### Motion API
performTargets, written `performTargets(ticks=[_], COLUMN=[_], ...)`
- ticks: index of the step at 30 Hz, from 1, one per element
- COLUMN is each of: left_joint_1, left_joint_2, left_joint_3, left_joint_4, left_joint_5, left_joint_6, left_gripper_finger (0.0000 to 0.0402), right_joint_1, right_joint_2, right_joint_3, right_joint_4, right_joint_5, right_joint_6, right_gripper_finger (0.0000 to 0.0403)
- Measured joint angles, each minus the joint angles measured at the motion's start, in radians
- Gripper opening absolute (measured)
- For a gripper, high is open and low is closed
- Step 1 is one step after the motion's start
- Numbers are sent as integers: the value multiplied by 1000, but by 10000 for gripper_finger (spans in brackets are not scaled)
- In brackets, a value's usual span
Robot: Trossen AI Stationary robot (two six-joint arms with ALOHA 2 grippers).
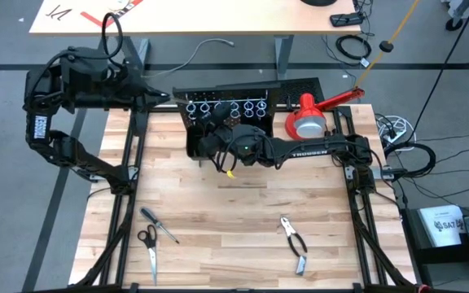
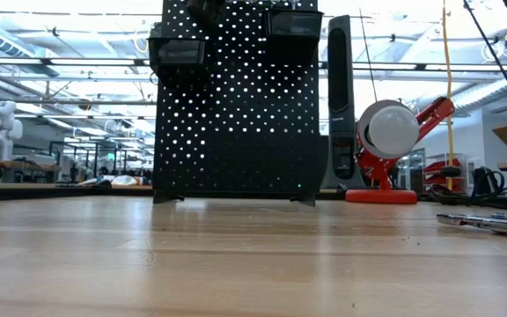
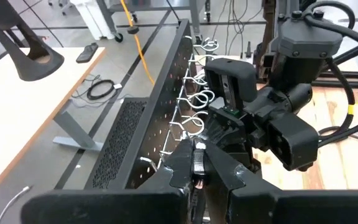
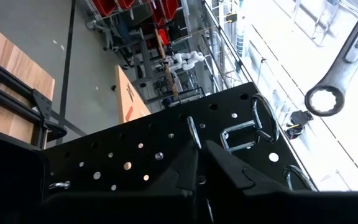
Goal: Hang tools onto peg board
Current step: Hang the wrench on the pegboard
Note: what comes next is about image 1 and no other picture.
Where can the black aluminium rig frame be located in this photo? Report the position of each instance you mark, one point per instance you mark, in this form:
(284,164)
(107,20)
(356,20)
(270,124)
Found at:
(177,291)

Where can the black round base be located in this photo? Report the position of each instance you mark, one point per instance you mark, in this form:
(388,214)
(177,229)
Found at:
(318,2)

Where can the light wooden desk grey legs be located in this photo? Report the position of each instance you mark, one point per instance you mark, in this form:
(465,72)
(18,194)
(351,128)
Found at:
(218,16)

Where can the white power strip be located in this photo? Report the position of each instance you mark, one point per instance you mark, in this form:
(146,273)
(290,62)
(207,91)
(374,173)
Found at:
(393,130)

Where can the black flat device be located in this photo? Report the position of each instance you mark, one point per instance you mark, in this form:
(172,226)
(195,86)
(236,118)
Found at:
(345,19)

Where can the white round tape roll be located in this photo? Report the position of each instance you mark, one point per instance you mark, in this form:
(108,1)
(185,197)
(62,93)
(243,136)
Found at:
(126,3)

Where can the black round puck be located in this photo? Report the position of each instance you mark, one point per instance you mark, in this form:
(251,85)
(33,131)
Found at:
(386,46)

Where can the red desk lamp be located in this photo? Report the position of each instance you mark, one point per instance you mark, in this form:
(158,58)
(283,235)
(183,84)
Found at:
(308,122)

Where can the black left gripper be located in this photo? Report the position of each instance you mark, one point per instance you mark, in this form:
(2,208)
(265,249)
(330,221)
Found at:
(126,89)

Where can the black metal pegboard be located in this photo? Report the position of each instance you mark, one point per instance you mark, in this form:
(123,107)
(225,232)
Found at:
(226,91)

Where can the white printed booklet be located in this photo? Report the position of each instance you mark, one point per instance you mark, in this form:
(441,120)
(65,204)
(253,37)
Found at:
(440,226)

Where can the black equipment cart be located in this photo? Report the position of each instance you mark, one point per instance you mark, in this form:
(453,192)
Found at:
(430,256)

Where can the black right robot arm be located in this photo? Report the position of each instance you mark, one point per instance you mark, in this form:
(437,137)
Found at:
(312,148)

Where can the black plastic pegboard bin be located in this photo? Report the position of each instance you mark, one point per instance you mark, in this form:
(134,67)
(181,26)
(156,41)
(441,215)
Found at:
(194,142)

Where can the red L-shaped strip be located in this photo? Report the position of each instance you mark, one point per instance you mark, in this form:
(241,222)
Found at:
(92,18)

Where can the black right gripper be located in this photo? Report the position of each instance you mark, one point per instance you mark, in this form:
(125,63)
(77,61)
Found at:
(218,140)

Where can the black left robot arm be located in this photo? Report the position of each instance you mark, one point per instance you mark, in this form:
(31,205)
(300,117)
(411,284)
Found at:
(39,126)

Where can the chrome hook rail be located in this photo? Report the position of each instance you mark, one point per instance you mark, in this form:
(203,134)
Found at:
(240,100)

